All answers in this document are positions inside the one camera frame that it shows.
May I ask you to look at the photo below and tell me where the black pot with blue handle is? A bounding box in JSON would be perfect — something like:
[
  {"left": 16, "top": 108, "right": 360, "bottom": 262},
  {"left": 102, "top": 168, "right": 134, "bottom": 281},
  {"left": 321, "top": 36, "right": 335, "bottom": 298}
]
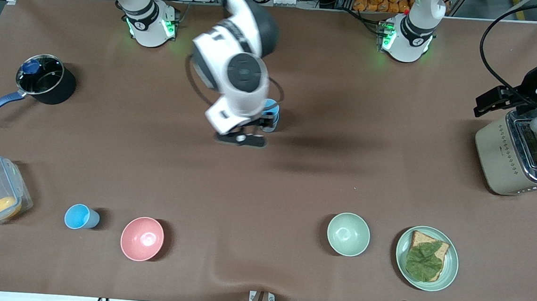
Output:
[{"left": 0, "top": 50, "right": 78, "bottom": 129}]

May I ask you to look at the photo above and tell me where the pale green bowl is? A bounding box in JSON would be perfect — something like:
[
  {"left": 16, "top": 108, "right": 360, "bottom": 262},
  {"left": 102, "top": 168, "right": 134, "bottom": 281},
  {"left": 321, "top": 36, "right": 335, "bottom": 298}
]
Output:
[{"left": 325, "top": 212, "right": 372, "bottom": 259}]

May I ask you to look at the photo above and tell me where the small dark blue object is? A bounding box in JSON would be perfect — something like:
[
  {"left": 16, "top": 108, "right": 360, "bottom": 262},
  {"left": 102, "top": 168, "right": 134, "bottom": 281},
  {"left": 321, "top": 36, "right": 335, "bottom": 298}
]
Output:
[{"left": 21, "top": 59, "right": 42, "bottom": 76}]

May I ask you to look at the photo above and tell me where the toast slice with crust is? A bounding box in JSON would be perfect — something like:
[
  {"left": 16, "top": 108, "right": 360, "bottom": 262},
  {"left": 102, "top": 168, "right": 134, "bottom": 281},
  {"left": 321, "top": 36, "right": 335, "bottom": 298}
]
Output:
[{"left": 405, "top": 230, "right": 451, "bottom": 284}]

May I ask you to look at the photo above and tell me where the pale green plate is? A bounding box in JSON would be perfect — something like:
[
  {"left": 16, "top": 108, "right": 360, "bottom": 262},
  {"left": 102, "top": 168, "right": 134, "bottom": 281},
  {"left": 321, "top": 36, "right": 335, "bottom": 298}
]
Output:
[{"left": 393, "top": 224, "right": 462, "bottom": 293}]

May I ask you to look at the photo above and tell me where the pink bowl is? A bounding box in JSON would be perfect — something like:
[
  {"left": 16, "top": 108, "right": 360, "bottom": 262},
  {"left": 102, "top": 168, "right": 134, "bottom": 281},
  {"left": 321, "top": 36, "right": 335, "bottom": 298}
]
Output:
[{"left": 119, "top": 215, "right": 166, "bottom": 263}]

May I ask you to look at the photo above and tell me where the beige and chrome toaster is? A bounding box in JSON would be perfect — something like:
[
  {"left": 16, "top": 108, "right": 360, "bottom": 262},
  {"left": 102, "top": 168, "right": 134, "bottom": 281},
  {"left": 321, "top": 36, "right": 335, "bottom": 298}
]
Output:
[{"left": 471, "top": 105, "right": 537, "bottom": 198}]

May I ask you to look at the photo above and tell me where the bag of orange buns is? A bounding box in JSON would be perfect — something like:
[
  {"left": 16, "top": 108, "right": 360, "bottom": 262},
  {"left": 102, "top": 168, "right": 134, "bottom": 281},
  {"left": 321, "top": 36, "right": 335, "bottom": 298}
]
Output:
[{"left": 353, "top": 0, "right": 409, "bottom": 15}]

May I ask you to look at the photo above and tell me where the orange fruit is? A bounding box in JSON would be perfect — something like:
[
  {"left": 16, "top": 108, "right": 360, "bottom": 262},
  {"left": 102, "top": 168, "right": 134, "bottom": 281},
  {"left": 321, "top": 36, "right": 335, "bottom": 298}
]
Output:
[{"left": 0, "top": 196, "right": 23, "bottom": 221}]

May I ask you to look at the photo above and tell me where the green lettuce leaf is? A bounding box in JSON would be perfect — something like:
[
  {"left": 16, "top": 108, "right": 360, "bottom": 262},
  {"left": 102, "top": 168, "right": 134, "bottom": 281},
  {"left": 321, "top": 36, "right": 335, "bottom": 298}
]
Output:
[{"left": 404, "top": 239, "right": 446, "bottom": 282}]

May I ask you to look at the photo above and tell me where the brown table cover mat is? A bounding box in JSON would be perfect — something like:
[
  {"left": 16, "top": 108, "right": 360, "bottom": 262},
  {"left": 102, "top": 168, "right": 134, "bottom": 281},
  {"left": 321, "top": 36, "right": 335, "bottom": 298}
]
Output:
[{"left": 0, "top": 0, "right": 537, "bottom": 301}]

